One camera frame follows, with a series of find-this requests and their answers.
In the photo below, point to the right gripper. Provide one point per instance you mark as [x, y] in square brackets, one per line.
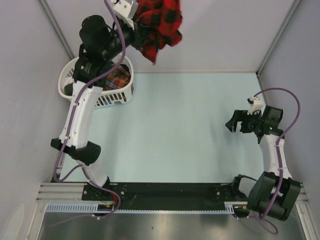
[238, 115]

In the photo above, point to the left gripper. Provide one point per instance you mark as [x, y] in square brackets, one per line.
[138, 35]

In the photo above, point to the red black plaid shirt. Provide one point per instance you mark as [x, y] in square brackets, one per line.
[158, 23]

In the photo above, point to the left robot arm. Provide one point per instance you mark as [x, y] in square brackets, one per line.
[101, 52]

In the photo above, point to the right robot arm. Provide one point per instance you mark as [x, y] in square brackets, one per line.
[275, 191]

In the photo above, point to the multicolour plaid shirt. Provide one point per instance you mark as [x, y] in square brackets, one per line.
[118, 79]

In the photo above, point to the white laundry basket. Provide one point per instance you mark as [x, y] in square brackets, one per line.
[107, 98]

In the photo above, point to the white garment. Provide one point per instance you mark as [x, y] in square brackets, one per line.
[68, 80]

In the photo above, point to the dark grey garment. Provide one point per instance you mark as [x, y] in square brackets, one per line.
[68, 89]

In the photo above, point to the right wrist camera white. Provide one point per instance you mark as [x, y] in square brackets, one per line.
[256, 105]

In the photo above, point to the left aluminium corner post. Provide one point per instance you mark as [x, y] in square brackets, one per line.
[46, 10]

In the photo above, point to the aluminium corner post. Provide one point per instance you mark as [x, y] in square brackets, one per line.
[46, 10]
[278, 36]

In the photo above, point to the right aluminium corner post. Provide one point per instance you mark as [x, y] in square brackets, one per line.
[278, 36]

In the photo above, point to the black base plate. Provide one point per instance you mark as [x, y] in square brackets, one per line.
[172, 200]

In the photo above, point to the aluminium frame rail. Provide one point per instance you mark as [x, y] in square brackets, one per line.
[82, 191]

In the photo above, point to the white cable duct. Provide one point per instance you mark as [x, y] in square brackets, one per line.
[138, 207]

